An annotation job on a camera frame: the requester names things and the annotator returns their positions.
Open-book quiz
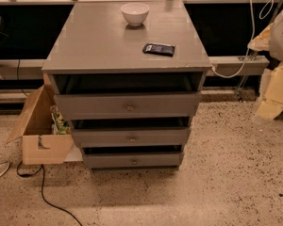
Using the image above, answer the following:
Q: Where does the grey drawer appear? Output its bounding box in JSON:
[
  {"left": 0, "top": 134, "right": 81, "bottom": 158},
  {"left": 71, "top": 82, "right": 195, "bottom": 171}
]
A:
[
  {"left": 72, "top": 128, "right": 191, "bottom": 147},
  {"left": 83, "top": 152, "right": 184, "bottom": 169},
  {"left": 54, "top": 92, "right": 201, "bottom": 121}
]

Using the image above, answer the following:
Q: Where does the green packet in box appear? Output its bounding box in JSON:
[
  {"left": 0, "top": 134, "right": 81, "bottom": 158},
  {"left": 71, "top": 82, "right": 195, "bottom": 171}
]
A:
[{"left": 50, "top": 105, "right": 71, "bottom": 135}]

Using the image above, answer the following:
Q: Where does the open cardboard box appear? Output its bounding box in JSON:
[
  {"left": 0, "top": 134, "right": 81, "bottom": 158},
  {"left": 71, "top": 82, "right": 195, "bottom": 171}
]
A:
[{"left": 7, "top": 74, "right": 74, "bottom": 165}]

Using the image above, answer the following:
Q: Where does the white ceramic bowl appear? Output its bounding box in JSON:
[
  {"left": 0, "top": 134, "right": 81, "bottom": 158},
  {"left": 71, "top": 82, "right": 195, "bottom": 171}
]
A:
[{"left": 121, "top": 3, "right": 149, "bottom": 26}]

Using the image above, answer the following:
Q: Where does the grey bottom drawer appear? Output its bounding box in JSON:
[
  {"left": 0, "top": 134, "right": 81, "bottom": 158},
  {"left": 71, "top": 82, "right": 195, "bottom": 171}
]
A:
[{"left": 83, "top": 152, "right": 184, "bottom": 169}]

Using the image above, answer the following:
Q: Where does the black wall cable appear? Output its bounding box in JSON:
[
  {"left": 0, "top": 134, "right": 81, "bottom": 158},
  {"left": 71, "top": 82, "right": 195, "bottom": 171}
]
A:
[{"left": 16, "top": 58, "right": 30, "bottom": 98}]

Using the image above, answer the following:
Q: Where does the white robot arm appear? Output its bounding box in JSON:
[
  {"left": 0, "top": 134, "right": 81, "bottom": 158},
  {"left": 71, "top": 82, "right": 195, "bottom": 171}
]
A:
[{"left": 247, "top": 9, "right": 283, "bottom": 124}]

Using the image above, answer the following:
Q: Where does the white hanging cable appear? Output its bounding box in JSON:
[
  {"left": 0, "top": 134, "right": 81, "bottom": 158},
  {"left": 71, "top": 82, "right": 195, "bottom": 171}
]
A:
[{"left": 210, "top": 0, "right": 275, "bottom": 79}]

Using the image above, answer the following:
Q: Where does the grey top drawer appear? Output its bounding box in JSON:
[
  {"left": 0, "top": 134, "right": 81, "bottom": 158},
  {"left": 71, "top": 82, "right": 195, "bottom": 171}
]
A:
[{"left": 54, "top": 92, "right": 201, "bottom": 121}]

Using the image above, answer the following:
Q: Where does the grey middle drawer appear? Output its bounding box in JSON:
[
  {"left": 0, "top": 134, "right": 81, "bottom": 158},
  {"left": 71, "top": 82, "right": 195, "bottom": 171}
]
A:
[{"left": 72, "top": 128, "right": 191, "bottom": 147}]

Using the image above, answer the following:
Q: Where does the metal diagonal pole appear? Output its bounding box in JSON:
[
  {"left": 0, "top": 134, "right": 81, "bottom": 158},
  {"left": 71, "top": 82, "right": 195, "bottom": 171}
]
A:
[{"left": 235, "top": 0, "right": 283, "bottom": 100}]

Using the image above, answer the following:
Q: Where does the black floor cable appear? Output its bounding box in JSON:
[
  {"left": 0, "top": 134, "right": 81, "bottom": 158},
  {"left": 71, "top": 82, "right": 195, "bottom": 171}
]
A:
[{"left": 16, "top": 160, "right": 83, "bottom": 226}]

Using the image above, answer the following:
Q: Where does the dark blue snack packet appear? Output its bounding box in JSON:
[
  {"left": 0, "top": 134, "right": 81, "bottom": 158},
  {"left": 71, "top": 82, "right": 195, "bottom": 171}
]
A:
[{"left": 142, "top": 43, "right": 175, "bottom": 57}]

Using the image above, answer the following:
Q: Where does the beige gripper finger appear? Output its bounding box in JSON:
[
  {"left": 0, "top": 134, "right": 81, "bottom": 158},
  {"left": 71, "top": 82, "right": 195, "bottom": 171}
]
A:
[
  {"left": 247, "top": 24, "right": 273, "bottom": 51},
  {"left": 254, "top": 62, "right": 283, "bottom": 122}
]

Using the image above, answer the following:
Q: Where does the grey drawer cabinet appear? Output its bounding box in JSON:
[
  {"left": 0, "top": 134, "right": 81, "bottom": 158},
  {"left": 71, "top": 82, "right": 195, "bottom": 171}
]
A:
[{"left": 42, "top": 1, "right": 211, "bottom": 156}]

